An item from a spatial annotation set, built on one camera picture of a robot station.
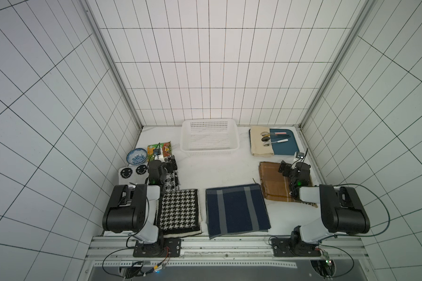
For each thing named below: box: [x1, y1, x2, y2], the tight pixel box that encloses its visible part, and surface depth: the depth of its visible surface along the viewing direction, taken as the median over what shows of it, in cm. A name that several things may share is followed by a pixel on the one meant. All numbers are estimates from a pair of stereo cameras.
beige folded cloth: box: [250, 125, 274, 157], surface depth 112 cm
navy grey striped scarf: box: [205, 183, 272, 240], surface depth 83 cm
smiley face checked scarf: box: [118, 163, 149, 185], surface depth 93 cm
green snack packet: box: [147, 140, 173, 163], surface depth 107 cm
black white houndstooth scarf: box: [156, 189, 203, 239], surface depth 81 cm
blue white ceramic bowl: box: [126, 147, 148, 166], surface depth 103 cm
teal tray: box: [269, 128, 300, 156], surface depth 112 cm
